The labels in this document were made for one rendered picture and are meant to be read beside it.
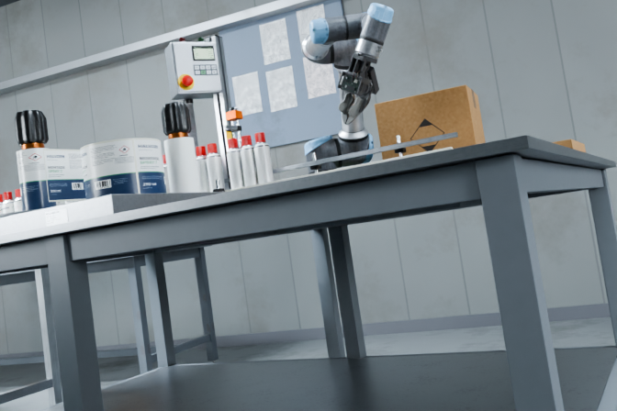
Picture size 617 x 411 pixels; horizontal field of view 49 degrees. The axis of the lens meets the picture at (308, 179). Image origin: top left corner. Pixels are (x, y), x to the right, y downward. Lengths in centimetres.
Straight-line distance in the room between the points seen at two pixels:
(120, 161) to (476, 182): 92
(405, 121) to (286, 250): 282
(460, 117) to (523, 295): 114
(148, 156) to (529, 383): 105
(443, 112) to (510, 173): 110
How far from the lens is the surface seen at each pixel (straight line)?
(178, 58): 248
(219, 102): 250
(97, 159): 172
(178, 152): 202
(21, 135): 200
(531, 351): 110
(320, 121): 475
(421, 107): 218
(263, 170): 220
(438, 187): 112
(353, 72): 201
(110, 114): 574
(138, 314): 386
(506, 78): 450
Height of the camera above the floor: 73
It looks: 5 degrees up
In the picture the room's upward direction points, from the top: 8 degrees counter-clockwise
